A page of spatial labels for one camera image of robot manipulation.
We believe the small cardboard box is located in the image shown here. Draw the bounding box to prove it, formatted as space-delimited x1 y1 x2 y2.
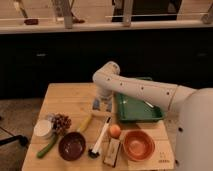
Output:
103 138 120 167

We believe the grey sponge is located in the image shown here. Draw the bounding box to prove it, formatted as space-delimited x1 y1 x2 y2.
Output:
92 98 112 112

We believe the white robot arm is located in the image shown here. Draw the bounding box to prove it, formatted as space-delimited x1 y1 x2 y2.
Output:
92 61 213 171

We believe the orange bowl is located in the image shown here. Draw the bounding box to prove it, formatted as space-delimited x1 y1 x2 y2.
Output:
122 130 155 162

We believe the green plastic tray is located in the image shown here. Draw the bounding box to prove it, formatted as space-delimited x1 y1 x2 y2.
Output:
115 93 165 123

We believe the white handled dish brush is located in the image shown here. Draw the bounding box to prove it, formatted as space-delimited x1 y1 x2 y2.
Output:
88 117 111 158

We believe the white round container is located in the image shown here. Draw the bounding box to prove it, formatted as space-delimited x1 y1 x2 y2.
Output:
34 119 53 139

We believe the yellow banana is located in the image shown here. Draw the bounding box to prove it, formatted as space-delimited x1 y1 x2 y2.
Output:
77 114 93 133

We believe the green cucumber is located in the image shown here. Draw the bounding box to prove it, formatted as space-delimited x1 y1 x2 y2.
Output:
36 134 58 159

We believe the orange fruit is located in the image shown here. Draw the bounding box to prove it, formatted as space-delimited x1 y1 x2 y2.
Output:
109 124 121 138

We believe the dark red bowl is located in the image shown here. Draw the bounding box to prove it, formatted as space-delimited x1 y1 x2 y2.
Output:
58 132 86 161

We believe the bunch of red grapes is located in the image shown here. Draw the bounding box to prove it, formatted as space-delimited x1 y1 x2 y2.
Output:
53 114 71 135

